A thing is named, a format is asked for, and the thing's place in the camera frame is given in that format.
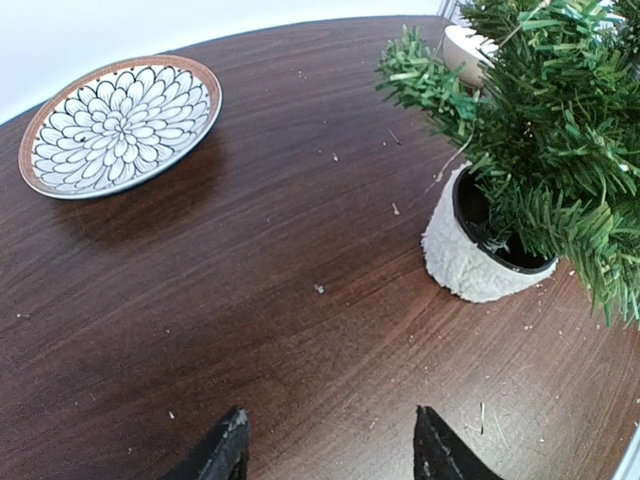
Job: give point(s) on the small green christmas tree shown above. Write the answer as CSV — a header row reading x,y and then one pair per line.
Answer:
x,y
551,134

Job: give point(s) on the patterned ceramic plate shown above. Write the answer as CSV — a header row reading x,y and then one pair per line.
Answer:
x,y
119,126

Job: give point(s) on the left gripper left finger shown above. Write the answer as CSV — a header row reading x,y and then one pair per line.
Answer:
x,y
223,453

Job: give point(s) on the white ceramic bowl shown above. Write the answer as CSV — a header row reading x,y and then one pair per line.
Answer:
x,y
464,50

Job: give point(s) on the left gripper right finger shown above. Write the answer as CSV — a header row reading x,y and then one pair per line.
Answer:
x,y
439,453

